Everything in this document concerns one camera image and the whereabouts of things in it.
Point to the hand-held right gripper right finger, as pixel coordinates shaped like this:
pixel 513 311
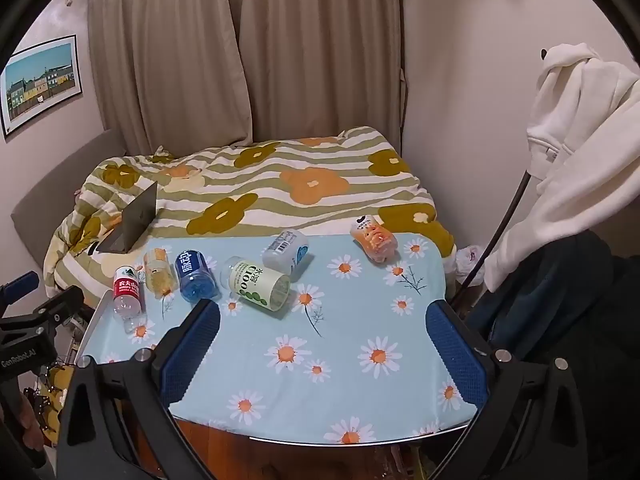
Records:
pixel 452 355

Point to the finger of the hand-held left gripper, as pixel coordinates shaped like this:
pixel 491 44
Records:
pixel 20 284
pixel 62 302

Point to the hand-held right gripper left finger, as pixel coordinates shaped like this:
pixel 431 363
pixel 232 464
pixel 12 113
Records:
pixel 187 355

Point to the person's left hand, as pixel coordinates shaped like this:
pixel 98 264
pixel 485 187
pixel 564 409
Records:
pixel 30 427

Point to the yellow patterned cloth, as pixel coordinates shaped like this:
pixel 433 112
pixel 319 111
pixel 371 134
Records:
pixel 55 385

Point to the red label water bottle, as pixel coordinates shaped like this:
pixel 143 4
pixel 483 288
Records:
pixel 126 287

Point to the yellow drink bottle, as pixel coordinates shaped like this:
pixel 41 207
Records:
pixel 160 275

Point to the blue label bottle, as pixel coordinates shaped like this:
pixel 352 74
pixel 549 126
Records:
pixel 192 269

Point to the white plastic bag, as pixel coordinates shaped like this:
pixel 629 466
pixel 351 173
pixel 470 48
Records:
pixel 467 258

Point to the green label bottle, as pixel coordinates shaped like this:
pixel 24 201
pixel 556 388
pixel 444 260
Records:
pixel 255 284

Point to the grey headboard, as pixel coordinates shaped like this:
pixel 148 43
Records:
pixel 55 180

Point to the grey laptop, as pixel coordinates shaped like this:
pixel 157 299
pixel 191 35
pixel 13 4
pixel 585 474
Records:
pixel 135 215

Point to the dark clothing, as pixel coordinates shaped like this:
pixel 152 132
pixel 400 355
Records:
pixel 565 305

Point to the blue daisy tablecloth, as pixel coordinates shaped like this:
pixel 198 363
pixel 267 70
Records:
pixel 330 320

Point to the orange drink bottle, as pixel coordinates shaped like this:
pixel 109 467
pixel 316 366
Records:
pixel 372 240

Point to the white label bottle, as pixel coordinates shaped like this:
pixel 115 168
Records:
pixel 285 251

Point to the black curved pole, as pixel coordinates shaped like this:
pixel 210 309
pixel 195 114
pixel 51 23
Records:
pixel 504 221

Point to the striped floral blanket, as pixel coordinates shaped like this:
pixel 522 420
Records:
pixel 300 205

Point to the white hoodie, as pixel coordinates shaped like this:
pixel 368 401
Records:
pixel 590 160

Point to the beige curtain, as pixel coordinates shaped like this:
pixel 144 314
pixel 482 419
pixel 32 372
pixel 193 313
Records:
pixel 165 50
pixel 320 45

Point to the wall poster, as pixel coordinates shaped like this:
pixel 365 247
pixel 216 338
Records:
pixel 42 82

